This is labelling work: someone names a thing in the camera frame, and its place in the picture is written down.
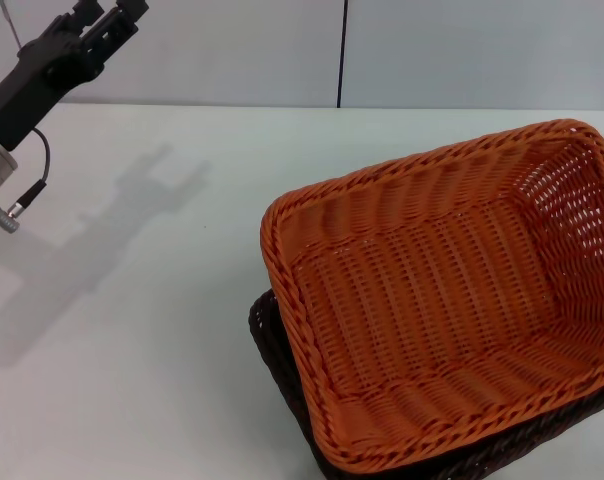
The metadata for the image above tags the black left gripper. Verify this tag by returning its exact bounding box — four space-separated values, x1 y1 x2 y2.
0 0 151 152

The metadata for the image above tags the orange wicker basket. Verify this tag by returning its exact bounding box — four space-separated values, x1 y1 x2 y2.
259 118 604 464

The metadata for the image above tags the dark brown wicker basket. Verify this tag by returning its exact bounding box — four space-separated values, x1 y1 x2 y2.
247 287 604 480

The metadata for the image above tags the thin grey cable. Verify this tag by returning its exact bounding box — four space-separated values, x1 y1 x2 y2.
0 0 22 51

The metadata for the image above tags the grey cable with metal plug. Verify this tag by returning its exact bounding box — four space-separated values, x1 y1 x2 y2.
9 127 52 217

